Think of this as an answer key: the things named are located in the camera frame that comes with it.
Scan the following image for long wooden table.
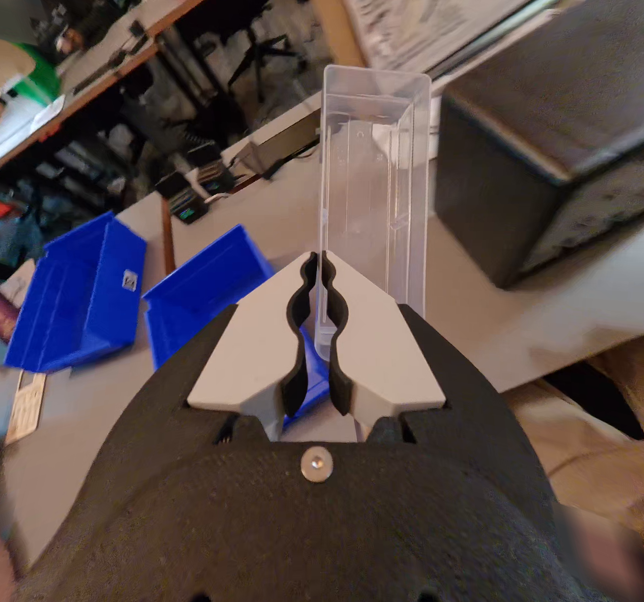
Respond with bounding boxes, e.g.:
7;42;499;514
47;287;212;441
0;0;265;170

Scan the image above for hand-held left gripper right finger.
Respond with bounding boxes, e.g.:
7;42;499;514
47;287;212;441
321;251;448;438

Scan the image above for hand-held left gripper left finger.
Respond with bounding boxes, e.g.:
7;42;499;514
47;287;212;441
186;251;320;441

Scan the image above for black electronic device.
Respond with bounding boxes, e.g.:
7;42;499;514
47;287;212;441
194;142;236;195
155;172;209;225

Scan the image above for blue plastic bin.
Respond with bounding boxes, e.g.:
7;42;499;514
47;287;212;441
142;224;330;432
4;211;148;374

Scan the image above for grey desk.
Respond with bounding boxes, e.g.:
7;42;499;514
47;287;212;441
0;91;644;583

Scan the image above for black drawer cabinet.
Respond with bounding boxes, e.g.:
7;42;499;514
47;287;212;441
434;0;644;290

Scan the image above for clear plastic drawer tray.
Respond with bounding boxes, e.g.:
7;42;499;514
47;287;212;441
314;64;432;361

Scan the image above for small printed card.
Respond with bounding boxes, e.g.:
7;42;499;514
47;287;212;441
4;371;47;446

